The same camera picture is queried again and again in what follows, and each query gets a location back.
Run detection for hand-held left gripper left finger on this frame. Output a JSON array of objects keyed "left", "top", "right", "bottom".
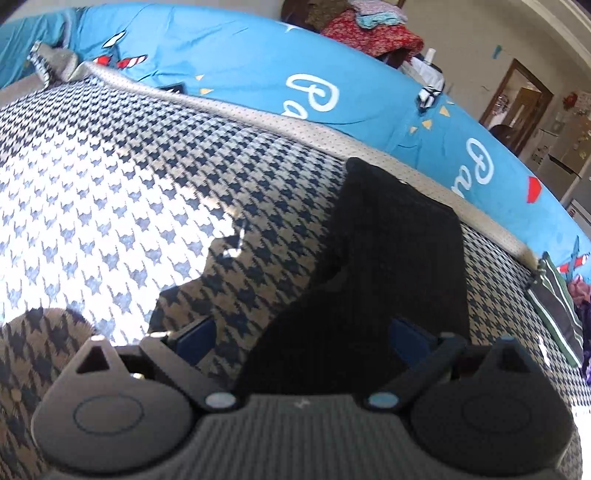
[{"left": 62, "top": 318, "right": 238, "bottom": 411}]

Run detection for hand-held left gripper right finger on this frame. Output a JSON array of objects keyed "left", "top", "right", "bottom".
[{"left": 366, "top": 318, "right": 532, "bottom": 411}]

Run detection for black pants with white stripes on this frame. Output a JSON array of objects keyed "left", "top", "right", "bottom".
[{"left": 235, "top": 158, "right": 472, "bottom": 398}]

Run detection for green striped folded garment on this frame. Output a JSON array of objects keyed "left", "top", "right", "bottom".
[{"left": 526, "top": 253, "right": 585, "bottom": 367}]

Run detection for pink garment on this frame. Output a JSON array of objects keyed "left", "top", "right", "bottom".
[{"left": 568, "top": 277, "right": 591, "bottom": 305}]

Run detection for houndstooth bed mat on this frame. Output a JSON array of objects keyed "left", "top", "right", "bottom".
[{"left": 0, "top": 76, "right": 591, "bottom": 480}]

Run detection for dark dining chair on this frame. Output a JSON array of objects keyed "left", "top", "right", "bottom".
[{"left": 489, "top": 124, "right": 522, "bottom": 155}]

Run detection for silver refrigerator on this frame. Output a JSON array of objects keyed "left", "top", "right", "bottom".
[{"left": 531, "top": 92, "right": 591, "bottom": 204}]

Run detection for white tablecloth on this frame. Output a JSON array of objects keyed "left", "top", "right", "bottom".
[{"left": 402, "top": 55, "right": 446, "bottom": 92}]

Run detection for red floral cloth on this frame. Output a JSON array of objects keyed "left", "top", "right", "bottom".
[{"left": 321, "top": 10, "right": 424, "bottom": 58}]

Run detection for light blue cloth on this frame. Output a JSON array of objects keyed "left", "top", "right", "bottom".
[{"left": 358, "top": 14, "right": 402, "bottom": 28}]

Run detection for pink patterned cloth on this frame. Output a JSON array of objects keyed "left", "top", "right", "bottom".
[{"left": 353, "top": 0, "right": 407, "bottom": 17}]

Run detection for brown patterned cloth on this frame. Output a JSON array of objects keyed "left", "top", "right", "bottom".
[{"left": 305, "top": 0, "right": 356, "bottom": 28}]

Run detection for brown wooden door frame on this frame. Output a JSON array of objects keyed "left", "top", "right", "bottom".
[{"left": 480, "top": 59, "right": 555, "bottom": 155}]

